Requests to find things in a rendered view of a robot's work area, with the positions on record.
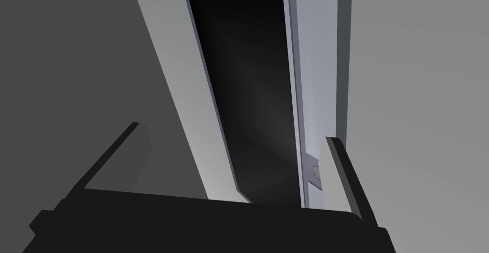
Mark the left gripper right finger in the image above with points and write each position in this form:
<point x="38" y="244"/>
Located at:
<point x="336" y="184"/>

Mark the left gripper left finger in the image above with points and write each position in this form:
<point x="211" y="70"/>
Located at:
<point x="122" y="165"/>

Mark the pale blue-grey door leaf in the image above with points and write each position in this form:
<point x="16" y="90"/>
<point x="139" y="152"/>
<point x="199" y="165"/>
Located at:
<point x="319" y="73"/>

